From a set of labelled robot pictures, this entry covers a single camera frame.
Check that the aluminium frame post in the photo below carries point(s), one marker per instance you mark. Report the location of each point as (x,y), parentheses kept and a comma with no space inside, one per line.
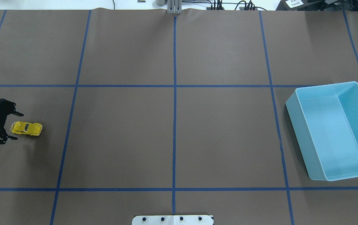
(174,6)

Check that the light blue plastic bin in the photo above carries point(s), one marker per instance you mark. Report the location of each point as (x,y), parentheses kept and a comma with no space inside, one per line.
(325,122)

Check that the black usb hub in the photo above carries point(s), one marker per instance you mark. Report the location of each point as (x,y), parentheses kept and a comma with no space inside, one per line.
(241,5)

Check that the yellow beetle toy car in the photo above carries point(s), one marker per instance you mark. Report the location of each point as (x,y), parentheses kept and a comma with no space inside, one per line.
(27,128)

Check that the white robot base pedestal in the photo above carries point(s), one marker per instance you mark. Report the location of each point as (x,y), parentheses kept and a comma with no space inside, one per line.
(173,220)

